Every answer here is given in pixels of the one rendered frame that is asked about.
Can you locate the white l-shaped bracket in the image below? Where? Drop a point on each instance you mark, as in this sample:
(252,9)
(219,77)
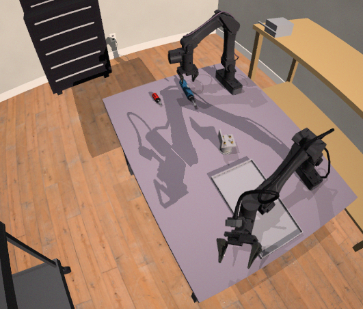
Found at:
(226,139)

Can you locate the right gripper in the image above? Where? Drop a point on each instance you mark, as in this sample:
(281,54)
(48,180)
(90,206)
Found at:
(187,69)

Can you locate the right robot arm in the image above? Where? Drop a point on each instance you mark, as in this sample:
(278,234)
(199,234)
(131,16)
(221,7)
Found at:
(227,59)

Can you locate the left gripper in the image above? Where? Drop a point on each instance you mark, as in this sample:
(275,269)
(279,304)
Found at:
(238,236)

